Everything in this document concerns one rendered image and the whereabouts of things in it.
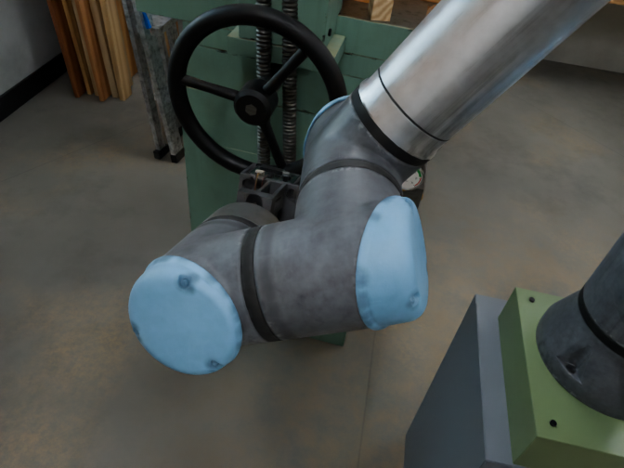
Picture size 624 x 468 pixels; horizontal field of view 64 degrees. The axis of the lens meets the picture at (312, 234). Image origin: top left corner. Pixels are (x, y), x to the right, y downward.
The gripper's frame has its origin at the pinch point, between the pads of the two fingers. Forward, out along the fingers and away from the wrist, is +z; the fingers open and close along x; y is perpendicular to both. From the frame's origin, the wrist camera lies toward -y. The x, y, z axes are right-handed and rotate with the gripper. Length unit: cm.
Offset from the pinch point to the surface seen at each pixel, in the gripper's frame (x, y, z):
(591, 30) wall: -112, 48, 281
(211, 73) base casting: 24.6, 11.2, 30.1
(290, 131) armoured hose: 5.3, 6.0, 18.9
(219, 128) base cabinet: 23.2, 0.2, 34.2
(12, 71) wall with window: 148, -17, 127
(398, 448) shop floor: -31, -68, 33
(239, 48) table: 15.5, 17.6, 17.6
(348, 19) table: -0.2, 25.0, 24.9
